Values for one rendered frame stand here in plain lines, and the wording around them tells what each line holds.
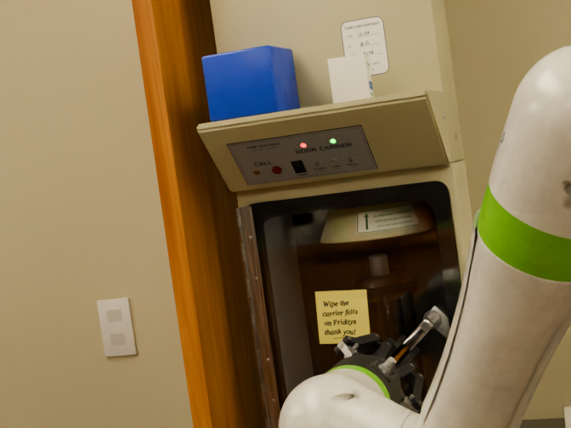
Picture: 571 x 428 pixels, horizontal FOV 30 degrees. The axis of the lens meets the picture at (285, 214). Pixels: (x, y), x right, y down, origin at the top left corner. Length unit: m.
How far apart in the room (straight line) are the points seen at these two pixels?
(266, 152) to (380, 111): 0.18
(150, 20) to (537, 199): 0.79
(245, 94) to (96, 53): 0.75
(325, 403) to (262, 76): 0.51
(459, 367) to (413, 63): 0.60
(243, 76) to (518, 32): 0.62
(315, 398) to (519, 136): 0.39
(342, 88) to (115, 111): 0.79
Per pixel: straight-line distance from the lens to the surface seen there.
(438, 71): 1.48
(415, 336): 1.45
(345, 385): 1.11
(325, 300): 1.52
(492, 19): 1.91
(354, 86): 1.42
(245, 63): 1.44
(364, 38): 1.50
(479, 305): 0.94
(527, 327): 0.93
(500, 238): 0.89
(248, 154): 1.47
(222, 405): 1.58
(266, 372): 1.58
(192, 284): 1.51
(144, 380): 2.17
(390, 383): 1.23
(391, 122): 1.40
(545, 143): 0.83
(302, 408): 1.10
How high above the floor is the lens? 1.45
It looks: 3 degrees down
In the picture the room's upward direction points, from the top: 8 degrees counter-clockwise
